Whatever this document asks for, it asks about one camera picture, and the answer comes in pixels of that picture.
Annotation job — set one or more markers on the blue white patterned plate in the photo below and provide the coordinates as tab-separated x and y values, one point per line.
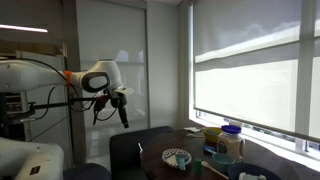
170	156

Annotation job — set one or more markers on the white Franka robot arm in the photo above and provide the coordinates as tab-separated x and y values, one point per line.
100	70

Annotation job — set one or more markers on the dark blue plate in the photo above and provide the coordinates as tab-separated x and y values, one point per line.
253	169

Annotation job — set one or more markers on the white object on blue plate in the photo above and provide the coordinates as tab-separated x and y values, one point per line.
252	176

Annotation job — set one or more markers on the dark fabric sofa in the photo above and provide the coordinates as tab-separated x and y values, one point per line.
128	150

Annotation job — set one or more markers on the small white stick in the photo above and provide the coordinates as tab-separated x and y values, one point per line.
140	147

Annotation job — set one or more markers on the ceiling strip light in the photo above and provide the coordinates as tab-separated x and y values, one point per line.
23	28

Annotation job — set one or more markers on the small blue plastic block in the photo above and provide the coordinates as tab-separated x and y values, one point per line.
210	149

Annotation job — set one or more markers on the white paper packet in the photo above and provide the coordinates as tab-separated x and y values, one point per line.
192	129

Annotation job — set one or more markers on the yellow plastic bowl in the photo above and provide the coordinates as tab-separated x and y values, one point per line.
213	136

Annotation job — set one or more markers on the white plastic spoon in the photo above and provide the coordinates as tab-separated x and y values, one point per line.
213	169

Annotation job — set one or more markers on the narrow window roller blind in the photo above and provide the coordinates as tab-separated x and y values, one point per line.
113	36

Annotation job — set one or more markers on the small teal cup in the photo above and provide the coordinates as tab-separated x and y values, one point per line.
181	161

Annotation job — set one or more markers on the large window roller blind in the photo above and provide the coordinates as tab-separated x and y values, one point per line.
246	86

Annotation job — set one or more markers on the green plastic cylinder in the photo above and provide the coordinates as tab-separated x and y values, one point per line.
198	166

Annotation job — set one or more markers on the clear jar of sugar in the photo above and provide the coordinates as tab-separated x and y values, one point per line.
230	146

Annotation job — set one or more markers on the teal scoop in yellow bowl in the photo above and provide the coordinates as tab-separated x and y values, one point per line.
212	132

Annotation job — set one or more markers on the blue plastic jar lid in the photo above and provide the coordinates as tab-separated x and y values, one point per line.
231	129

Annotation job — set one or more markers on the black horizontal mounting rod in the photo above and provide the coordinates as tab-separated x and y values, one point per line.
56	105

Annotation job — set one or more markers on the white cabinet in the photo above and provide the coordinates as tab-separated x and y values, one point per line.
43	133

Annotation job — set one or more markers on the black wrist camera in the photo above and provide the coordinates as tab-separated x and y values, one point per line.
100	103

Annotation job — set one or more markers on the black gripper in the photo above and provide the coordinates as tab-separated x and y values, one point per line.
117	101

